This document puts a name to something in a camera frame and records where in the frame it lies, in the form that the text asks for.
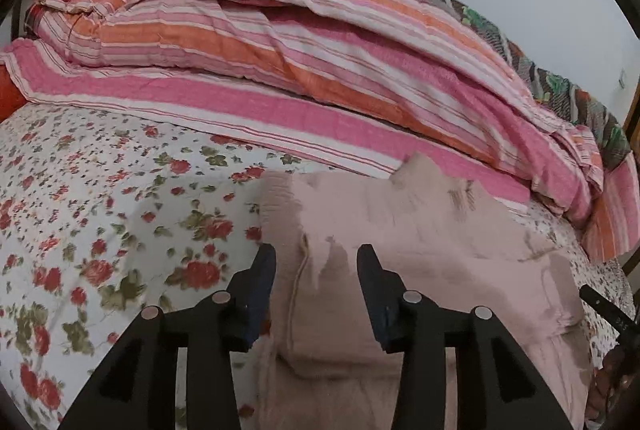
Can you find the person's right hand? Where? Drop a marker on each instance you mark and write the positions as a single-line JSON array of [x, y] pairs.
[[600, 397]]

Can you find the red pillow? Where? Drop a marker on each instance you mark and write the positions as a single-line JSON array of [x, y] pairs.
[[10, 95]]

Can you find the wooden bed frame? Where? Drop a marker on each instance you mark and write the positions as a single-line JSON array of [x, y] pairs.
[[634, 120]]

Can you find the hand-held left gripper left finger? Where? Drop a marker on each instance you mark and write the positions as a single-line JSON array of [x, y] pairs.
[[261, 280]]

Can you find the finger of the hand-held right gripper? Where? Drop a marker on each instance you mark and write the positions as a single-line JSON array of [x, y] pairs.
[[607, 310]]

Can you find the pink orange striped quilt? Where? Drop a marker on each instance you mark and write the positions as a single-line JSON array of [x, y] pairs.
[[300, 60]]

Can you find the pink knit sweater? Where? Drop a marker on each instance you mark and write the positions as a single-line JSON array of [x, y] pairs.
[[425, 235]]

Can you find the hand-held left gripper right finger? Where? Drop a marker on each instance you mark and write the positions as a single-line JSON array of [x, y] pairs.
[[372, 290]]

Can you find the floral bed sheet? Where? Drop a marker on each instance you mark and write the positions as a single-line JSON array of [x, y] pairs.
[[100, 210]]

